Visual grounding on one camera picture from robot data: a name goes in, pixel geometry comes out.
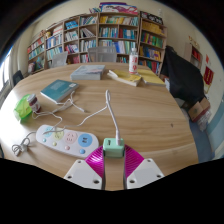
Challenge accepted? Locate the small wooden wall shelf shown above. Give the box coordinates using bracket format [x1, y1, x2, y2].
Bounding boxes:
[183, 42, 203, 70]

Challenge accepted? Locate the grey plain chair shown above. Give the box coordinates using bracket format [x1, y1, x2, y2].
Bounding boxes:
[48, 51, 69, 69]

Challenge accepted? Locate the red wall hanging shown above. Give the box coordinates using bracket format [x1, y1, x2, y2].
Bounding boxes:
[202, 65, 215, 86]

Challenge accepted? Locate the cardboard box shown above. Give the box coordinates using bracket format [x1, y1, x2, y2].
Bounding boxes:
[187, 97, 212, 123]

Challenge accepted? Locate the grey mesh chair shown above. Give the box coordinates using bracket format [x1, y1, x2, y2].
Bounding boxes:
[87, 46, 118, 64]

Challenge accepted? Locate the window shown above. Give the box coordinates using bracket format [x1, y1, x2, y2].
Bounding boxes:
[0, 49, 13, 98]

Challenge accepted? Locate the teal book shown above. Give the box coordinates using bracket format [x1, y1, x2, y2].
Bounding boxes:
[40, 78, 81, 104]

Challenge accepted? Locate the mint green charger block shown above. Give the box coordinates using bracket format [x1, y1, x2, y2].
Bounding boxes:
[102, 137, 126, 159]

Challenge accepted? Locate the wooden bookshelf unit with books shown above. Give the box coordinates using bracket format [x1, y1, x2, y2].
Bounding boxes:
[26, 2, 169, 76]

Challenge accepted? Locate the yellow flat book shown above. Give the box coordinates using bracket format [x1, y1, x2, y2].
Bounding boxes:
[138, 67, 166, 87]

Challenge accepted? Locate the grey book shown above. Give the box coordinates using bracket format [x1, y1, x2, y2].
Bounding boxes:
[69, 64, 107, 82]

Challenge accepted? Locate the white charger cable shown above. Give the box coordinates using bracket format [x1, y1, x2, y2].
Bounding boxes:
[31, 88, 123, 143]

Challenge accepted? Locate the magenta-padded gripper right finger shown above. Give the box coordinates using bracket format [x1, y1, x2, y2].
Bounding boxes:
[123, 144, 165, 190]

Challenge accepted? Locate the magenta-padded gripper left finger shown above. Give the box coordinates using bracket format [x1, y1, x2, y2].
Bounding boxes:
[63, 144, 107, 191]

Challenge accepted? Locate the small jar with red label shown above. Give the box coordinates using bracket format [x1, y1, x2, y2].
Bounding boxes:
[26, 93, 42, 114]

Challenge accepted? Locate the white power strip cable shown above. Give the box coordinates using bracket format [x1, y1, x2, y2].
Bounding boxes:
[11, 130, 38, 157]

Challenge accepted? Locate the green plastic bag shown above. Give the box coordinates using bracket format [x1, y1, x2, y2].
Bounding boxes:
[13, 93, 34, 122]

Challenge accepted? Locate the black coat over chair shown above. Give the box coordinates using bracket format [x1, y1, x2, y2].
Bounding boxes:
[160, 45, 205, 105]

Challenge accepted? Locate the dark office chair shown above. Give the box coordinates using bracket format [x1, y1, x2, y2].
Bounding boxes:
[11, 69, 25, 87]

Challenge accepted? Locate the white oval power strip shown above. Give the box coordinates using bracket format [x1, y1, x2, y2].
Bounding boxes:
[35, 123, 101, 160]

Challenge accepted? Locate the yellow open book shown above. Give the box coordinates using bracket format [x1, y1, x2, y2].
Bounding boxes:
[106, 68, 143, 88]

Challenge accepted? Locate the clear bottle with red label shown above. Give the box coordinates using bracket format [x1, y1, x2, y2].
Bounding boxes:
[128, 47, 139, 76]

